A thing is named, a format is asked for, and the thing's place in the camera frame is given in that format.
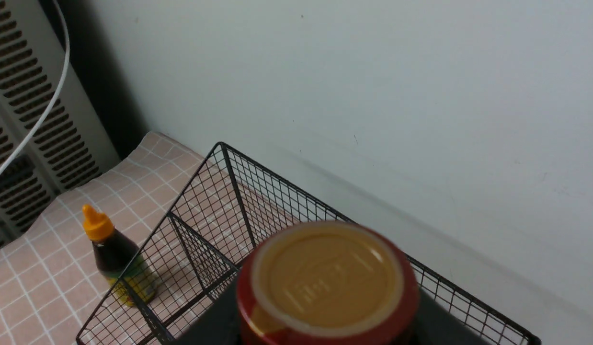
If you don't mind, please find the dark soy sauce bottle red cap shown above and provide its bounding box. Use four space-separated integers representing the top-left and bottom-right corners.
237 221 421 345

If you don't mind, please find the sesame oil bottle orange cap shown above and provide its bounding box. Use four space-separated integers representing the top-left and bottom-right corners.
82 205 157 307

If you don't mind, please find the pink checkered tablecloth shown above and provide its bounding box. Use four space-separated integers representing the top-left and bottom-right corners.
0 133 205 345

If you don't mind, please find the beige louvered vent panel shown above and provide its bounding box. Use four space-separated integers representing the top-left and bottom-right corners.
0 0 119 249

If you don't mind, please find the black wire mesh shelf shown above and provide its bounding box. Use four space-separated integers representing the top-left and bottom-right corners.
76 142 541 345

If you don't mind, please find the white cable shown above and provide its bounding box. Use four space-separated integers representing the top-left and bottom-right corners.
0 0 70 187

